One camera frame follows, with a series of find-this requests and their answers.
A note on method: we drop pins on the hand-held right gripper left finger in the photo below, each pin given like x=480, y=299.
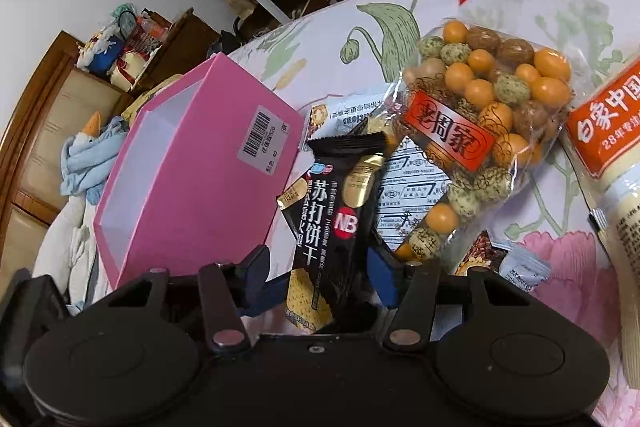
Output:
x=257, y=279

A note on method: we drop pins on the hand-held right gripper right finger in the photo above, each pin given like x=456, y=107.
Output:
x=382, y=277

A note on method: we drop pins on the black cracker packet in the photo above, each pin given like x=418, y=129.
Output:
x=292, y=212
x=332, y=217

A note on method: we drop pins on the silver printed packet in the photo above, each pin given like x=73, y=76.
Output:
x=400, y=199

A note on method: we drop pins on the pink cardboard box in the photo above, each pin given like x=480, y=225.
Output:
x=200, y=187

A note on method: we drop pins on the light blue snack bar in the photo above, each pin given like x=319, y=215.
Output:
x=350, y=114
x=522, y=272

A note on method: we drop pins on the cream noodle packet orange label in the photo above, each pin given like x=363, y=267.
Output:
x=607, y=132

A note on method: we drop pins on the clear bag of coated peanuts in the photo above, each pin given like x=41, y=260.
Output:
x=480, y=107

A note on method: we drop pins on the white cloth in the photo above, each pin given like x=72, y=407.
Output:
x=60, y=247

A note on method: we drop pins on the light blue cloth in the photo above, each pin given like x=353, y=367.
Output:
x=95, y=157

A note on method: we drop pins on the pale yellow cloth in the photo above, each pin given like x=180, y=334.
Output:
x=145, y=99

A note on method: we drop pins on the white plush orange beak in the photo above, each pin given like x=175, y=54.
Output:
x=91, y=127

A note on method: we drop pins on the floral bedsheet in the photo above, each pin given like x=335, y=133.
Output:
x=350, y=37

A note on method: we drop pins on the wooden nightstand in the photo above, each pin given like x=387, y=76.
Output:
x=185, y=37

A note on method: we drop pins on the red patterned bag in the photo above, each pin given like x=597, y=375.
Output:
x=145, y=34

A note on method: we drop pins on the wooden bed headboard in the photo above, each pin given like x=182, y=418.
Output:
x=45, y=107

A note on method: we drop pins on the blue white plush toy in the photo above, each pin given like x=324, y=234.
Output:
x=102, y=49

